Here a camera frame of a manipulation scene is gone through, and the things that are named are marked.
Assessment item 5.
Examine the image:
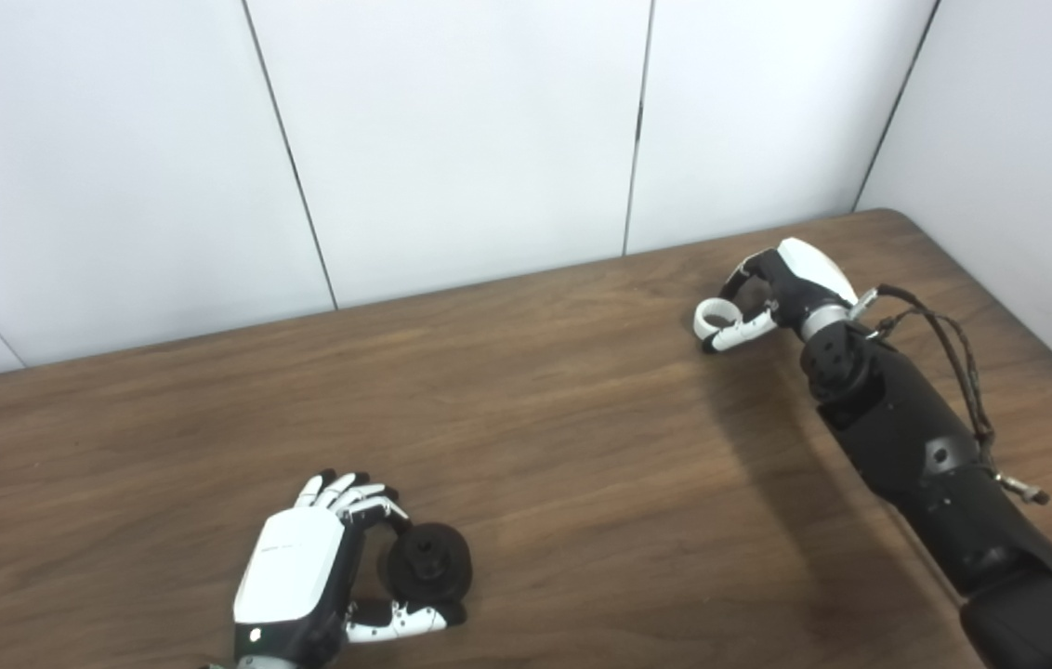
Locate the black and white right hand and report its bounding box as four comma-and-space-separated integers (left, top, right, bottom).
693, 238, 860, 355

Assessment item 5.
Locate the black and white left hand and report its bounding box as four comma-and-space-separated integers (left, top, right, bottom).
232, 469, 467, 669

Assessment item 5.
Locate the white ring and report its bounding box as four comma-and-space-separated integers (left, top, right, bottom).
693, 297, 745, 340

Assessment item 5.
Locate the round black part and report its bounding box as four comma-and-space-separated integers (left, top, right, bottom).
377, 522, 473, 600

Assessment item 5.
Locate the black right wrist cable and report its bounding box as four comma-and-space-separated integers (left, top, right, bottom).
851, 284, 1050, 505

